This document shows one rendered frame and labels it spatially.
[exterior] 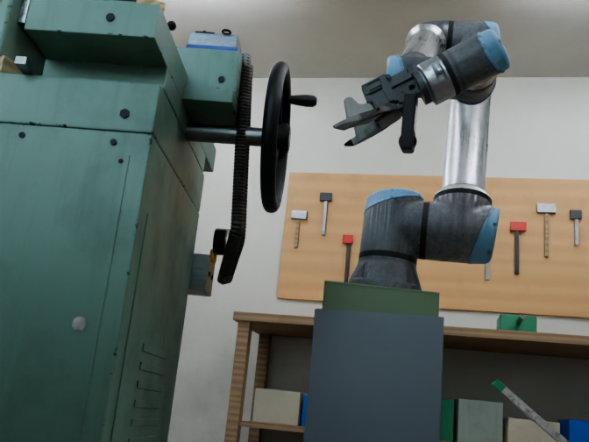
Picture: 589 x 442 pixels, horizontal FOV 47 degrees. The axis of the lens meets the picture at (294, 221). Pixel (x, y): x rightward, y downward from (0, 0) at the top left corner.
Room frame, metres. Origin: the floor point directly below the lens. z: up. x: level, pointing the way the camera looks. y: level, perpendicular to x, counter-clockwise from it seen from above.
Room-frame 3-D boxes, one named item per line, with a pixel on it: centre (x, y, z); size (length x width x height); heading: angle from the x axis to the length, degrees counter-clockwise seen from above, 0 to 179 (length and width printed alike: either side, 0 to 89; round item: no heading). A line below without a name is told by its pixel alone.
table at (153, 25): (1.24, 0.28, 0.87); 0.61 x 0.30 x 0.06; 176
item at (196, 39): (1.24, 0.19, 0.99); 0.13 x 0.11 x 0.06; 176
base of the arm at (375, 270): (1.72, -0.25, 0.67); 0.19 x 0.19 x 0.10
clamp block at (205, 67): (1.24, 0.20, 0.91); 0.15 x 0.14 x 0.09; 176
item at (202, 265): (1.49, 0.23, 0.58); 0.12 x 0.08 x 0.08; 86
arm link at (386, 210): (1.71, -0.26, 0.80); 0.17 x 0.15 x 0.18; 77
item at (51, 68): (1.24, 0.33, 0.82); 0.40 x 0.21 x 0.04; 176
